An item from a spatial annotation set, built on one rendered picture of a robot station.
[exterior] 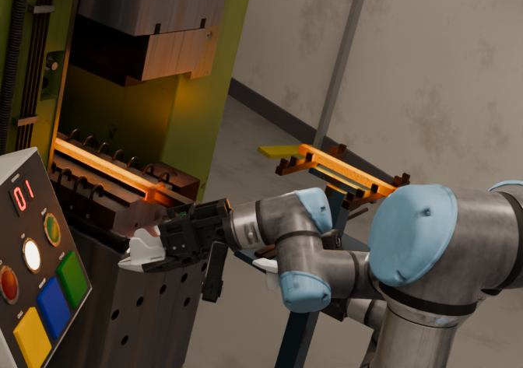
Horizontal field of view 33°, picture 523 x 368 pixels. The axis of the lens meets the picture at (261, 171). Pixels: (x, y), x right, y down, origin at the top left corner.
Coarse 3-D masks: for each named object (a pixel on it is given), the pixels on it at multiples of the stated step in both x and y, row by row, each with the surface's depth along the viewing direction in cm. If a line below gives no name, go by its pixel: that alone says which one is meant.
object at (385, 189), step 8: (304, 144) 243; (304, 152) 241; (312, 152) 239; (320, 152) 239; (320, 160) 238; (328, 160) 236; (336, 160) 237; (336, 168) 235; (344, 168) 234; (352, 168) 234; (352, 176) 232; (360, 176) 231; (368, 176) 231; (368, 184) 230; (384, 184) 228; (384, 192) 227; (392, 192) 225
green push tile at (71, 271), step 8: (72, 256) 153; (64, 264) 149; (72, 264) 152; (64, 272) 148; (72, 272) 151; (80, 272) 154; (64, 280) 148; (72, 280) 150; (80, 280) 153; (64, 288) 148; (72, 288) 150; (80, 288) 153; (72, 296) 149; (80, 296) 152; (72, 304) 149
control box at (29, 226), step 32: (0, 160) 149; (32, 160) 148; (0, 192) 135; (32, 192) 145; (0, 224) 132; (32, 224) 142; (64, 224) 154; (0, 256) 130; (64, 256) 151; (0, 288) 127; (32, 288) 137; (0, 320) 126; (0, 352) 126
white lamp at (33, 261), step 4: (28, 244) 139; (32, 244) 140; (28, 248) 138; (32, 248) 140; (36, 248) 141; (28, 252) 138; (32, 252) 139; (36, 252) 141; (28, 256) 138; (32, 256) 139; (36, 256) 140; (28, 260) 138; (32, 260) 139; (36, 260) 140; (32, 264) 138; (36, 264) 140; (36, 268) 139
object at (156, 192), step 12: (60, 144) 205; (84, 156) 202; (96, 156) 203; (108, 168) 199; (120, 168) 200; (132, 180) 196; (144, 180) 197; (156, 192) 193; (168, 192) 193; (168, 204) 193; (180, 204) 192
